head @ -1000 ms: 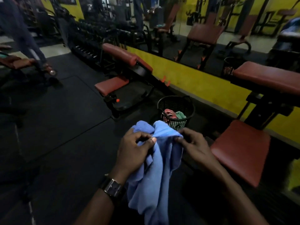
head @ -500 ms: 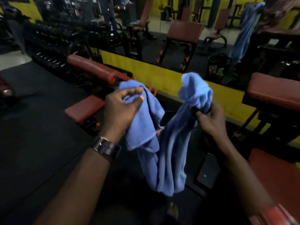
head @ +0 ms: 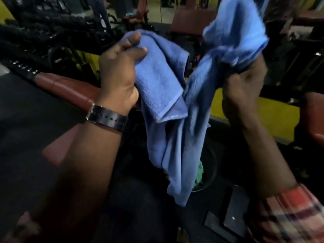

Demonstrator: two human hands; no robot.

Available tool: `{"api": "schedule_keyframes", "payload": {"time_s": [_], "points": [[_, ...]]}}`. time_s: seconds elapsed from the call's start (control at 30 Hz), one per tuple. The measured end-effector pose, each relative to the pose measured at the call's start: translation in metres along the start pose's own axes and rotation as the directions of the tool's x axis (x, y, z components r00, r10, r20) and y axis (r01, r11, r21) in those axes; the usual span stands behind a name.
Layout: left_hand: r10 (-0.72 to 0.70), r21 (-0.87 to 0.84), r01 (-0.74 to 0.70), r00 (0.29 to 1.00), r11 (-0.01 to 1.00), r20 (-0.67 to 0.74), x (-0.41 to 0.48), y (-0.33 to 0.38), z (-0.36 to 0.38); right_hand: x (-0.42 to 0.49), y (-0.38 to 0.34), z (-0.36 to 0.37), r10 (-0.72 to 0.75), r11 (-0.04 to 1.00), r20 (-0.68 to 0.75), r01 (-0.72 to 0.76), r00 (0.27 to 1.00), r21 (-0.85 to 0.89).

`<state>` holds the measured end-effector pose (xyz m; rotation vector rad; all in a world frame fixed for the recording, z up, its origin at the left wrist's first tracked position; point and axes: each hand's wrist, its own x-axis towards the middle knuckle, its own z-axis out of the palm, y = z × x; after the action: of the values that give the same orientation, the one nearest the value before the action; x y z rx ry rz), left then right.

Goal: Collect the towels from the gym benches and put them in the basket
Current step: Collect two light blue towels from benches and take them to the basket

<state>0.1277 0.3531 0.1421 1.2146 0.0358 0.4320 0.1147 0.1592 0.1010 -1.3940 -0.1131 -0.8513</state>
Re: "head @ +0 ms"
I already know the person's right forearm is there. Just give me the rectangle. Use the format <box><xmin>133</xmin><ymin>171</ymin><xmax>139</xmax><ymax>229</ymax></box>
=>
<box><xmin>232</xmin><ymin>116</ymin><xmax>299</xmax><ymax>199</ymax></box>

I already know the red padded seat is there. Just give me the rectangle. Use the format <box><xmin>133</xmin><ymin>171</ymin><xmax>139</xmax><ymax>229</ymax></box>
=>
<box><xmin>300</xmin><ymin>92</ymin><xmax>324</xmax><ymax>141</ymax></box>

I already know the person's right hand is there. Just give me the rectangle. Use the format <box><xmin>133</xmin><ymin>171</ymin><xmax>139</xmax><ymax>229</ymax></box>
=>
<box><xmin>222</xmin><ymin>53</ymin><xmax>268</xmax><ymax>127</ymax></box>

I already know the blue towel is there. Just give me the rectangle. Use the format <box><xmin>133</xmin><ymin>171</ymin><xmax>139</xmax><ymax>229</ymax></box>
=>
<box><xmin>121</xmin><ymin>0</ymin><xmax>269</xmax><ymax>207</ymax></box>

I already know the green cloth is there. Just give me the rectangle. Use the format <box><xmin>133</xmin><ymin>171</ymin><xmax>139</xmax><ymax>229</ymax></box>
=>
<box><xmin>191</xmin><ymin>160</ymin><xmax>206</xmax><ymax>192</ymax></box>

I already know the plaid shirt sleeve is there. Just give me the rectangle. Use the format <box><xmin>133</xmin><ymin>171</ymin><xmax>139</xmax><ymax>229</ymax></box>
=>
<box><xmin>247</xmin><ymin>183</ymin><xmax>324</xmax><ymax>243</ymax></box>

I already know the dark wristwatch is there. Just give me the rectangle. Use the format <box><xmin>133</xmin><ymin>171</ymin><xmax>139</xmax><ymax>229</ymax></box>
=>
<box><xmin>85</xmin><ymin>103</ymin><xmax>129</xmax><ymax>132</ymax></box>

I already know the red padded gym bench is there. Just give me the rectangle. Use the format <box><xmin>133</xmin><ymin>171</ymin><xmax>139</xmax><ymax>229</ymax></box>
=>
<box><xmin>34</xmin><ymin>72</ymin><xmax>102</xmax><ymax>113</ymax></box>

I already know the black metal base plate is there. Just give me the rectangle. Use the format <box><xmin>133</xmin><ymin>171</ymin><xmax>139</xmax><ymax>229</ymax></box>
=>
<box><xmin>202</xmin><ymin>185</ymin><xmax>251</xmax><ymax>237</ymax></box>

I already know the black weight machine frame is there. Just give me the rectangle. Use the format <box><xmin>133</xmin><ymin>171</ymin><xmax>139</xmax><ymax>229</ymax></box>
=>
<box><xmin>0</xmin><ymin>0</ymin><xmax>114</xmax><ymax>81</ymax></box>

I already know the red upholstered gym seat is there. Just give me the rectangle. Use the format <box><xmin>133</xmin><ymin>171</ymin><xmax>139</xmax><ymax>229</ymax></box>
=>
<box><xmin>171</xmin><ymin>7</ymin><xmax>219</xmax><ymax>36</ymax></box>

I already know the person's left hand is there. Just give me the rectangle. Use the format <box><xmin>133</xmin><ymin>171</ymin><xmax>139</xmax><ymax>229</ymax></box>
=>
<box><xmin>97</xmin><ymin>32</ymin><xmax>148</xmax><ymax>116</ymax></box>

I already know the black bucket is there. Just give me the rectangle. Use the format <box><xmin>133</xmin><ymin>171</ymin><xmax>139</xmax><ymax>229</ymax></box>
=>
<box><xmin>191</xmin><ymin>144</ymin><xmax>219</xmax><ymax>193</ymax></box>

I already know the person's left forearm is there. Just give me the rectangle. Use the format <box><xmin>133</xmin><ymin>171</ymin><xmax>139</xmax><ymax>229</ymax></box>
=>
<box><xmin>0</xmin><ymin>121</ymin><xmax>123</xmax><ymax>243</ymax></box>

